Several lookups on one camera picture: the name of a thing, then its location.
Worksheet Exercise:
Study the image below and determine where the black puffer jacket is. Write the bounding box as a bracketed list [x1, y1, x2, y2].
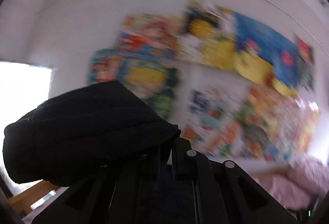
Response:
[3, 81, 296, 223]

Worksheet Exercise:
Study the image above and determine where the blond boy drawing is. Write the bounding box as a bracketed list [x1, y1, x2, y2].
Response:
[122, 58, 180, 120]

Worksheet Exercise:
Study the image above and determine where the flying girl drawing upper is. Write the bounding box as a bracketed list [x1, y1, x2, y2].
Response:
[114, 13, 183, 59]

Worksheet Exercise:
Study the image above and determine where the flying girl drawing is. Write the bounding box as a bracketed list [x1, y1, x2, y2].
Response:
[114, 13, 183, 59]
[87, 49, 128, 85]

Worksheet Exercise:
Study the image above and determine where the orange fruit drawing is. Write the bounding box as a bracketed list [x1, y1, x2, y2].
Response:
[181, 85, 249, 158]

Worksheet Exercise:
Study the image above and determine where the flying girl drawing lower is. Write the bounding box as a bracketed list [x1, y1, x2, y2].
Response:
[87, 49, 128, 85]

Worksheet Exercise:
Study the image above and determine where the yellow pineapple drawing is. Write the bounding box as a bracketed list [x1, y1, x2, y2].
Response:
[177, 1, 236, 71]

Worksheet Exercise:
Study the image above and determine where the yellow landscape drawing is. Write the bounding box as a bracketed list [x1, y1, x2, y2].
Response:
[236, 86, 298, 161]

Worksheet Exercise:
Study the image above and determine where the pink jellyfish sea drawing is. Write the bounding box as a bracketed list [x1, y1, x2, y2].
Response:
[271, 40, 298, 97]

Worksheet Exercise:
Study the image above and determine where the blue sea fish drawing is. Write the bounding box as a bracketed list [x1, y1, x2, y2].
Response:
[232, 11, 300, 86]

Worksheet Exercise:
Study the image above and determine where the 2024 new year drawing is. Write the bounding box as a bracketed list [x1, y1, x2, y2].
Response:
[278, 97, 312, 161]

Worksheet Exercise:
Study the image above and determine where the bright window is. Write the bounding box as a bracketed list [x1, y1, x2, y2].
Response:
[0, 60, 54, 196]

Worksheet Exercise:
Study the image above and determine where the red haired girl drawing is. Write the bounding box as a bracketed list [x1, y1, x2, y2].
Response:
[294, 35, 315, 92]

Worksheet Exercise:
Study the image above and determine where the pink pig drawing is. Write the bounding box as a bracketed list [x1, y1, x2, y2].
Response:
[299, 102, 320, 153]

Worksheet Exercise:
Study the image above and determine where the pink bed sheet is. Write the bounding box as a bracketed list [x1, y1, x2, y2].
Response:
[22, 157, 328, 223]

